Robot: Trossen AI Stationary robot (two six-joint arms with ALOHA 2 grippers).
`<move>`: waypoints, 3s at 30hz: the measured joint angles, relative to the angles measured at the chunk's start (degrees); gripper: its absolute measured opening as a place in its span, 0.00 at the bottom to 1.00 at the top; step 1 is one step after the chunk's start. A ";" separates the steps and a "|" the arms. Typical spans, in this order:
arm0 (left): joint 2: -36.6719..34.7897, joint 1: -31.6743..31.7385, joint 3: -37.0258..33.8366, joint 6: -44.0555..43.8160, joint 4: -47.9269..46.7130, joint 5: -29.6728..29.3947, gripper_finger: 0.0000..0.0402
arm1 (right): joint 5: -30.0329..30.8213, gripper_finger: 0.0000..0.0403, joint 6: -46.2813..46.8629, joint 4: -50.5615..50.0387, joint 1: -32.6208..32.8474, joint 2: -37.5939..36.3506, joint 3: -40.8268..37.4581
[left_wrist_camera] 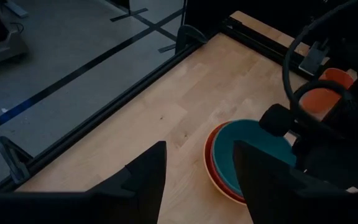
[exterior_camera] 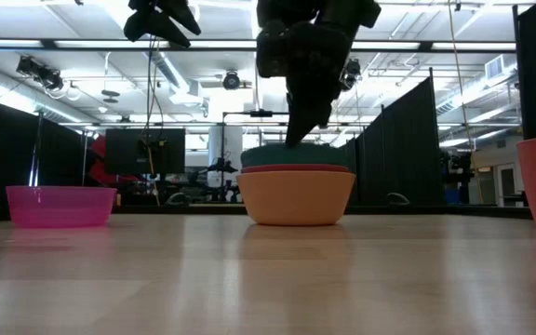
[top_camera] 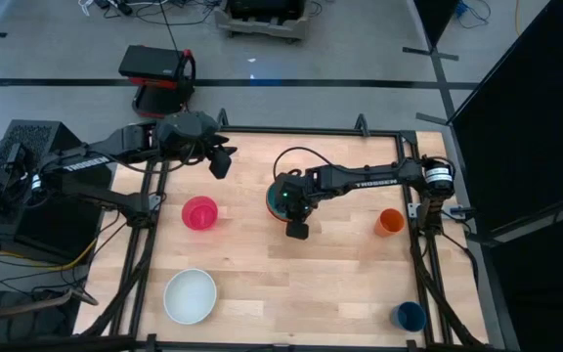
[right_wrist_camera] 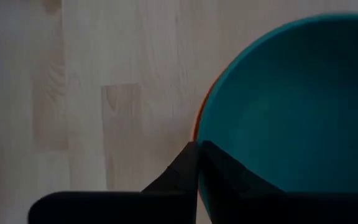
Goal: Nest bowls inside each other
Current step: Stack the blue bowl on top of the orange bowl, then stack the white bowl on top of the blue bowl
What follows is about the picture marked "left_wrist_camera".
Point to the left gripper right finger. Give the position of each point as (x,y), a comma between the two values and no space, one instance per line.
(275,193)

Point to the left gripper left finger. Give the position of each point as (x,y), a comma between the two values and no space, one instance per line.
(141,193)

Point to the yellow-orange plastic bowl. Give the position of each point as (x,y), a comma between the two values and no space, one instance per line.
(228,198)

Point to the teal plastic bowl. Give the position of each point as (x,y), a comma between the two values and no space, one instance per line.
(247,146)

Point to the orange plastic cup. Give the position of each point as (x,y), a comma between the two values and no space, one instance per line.
(322,99)

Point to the red plastic bowl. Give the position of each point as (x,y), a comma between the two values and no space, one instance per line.
(208,155)

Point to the black panel floor foot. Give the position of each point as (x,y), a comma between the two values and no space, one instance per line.
(129,14)
(166,48)

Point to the white paper scrap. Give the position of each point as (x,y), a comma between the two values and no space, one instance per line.
(3,109)

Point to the large black curtain panel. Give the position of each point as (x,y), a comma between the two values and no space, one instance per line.
(244,7)

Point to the grey wheeled cart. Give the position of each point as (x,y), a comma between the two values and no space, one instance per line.
(2,49)

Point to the black aluminium table frame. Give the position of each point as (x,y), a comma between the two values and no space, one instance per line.
(104,115)

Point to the grey metal mounting bracket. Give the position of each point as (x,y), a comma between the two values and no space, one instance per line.
(313,59)

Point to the black frame foot bracket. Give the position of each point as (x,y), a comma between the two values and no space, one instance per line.
(186,34)
(14,161)

